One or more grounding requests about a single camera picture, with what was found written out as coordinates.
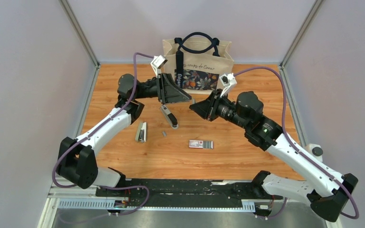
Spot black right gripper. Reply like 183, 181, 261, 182
189, 89, 250, 131

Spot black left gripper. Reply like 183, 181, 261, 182
134, 73, 191, 105

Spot grey and black stapler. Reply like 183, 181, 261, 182
160, 104, 179, 129

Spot small grey-green stapler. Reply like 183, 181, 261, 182
135, 122, 147, 143

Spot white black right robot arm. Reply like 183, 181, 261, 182
189, 89, 358, 222

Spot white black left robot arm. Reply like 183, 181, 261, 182
52, 73, 192, 197

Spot red white staple box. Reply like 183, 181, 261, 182
189, 140, 214, 149

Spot beige floral tote bag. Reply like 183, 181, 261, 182
163, 32, 234, 95

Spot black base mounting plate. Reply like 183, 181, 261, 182
96, 179, 273, 209

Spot white box with black knob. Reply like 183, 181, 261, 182
306, 143, 323, 157

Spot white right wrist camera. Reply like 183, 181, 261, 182
219, 73, 237, 97

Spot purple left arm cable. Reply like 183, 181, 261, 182
51, 52, 155, 218

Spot aluminium frame rail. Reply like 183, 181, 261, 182
47, 178, 334, 211

